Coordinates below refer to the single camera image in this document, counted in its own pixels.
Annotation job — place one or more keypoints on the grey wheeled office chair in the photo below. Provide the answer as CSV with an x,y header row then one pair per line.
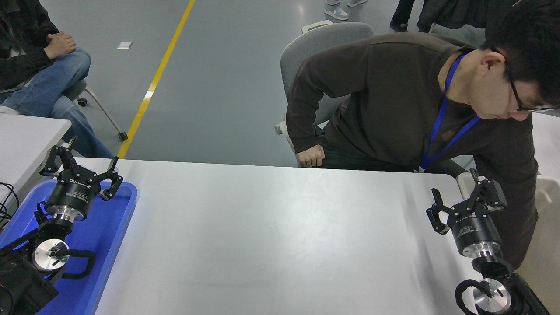
x,y
76,89

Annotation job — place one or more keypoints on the grey chair with metal legs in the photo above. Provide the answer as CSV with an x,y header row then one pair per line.
x,y
315,48

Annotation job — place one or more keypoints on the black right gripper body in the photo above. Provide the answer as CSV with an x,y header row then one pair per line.
x,y
474,229

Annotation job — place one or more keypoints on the jeans person's left hand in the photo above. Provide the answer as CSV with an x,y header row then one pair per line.
x,y
62,43

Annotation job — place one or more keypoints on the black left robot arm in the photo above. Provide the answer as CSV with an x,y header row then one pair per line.
x,y
19,284

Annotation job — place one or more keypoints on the blue plastic tray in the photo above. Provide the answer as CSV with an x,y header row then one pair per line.
x,y
109,227

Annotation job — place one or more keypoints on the large pale bin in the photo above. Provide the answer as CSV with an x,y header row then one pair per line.
x,y
547,245

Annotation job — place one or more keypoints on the dark coat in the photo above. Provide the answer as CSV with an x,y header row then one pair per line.
x,y
459,11

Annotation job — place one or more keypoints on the seated person in jeans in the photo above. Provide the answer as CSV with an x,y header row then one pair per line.
x,y
30,83

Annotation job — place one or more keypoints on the jeans person's right hand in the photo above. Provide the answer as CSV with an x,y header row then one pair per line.
x,y
52,53

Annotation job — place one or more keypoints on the standing person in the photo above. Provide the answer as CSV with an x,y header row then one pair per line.
x,y
336,13
398,24

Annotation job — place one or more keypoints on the white side table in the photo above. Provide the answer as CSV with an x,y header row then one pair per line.
x,y
22,144

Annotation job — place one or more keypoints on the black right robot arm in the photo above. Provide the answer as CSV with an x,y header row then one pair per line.
x,y
520,293

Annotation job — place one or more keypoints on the lanyard person's right hand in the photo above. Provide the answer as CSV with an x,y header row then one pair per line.
x,y
311,156

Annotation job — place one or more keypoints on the white shell chair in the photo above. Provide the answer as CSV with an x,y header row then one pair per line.
x,y
547,140

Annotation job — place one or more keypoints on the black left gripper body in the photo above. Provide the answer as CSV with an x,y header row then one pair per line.
x,y
72,194

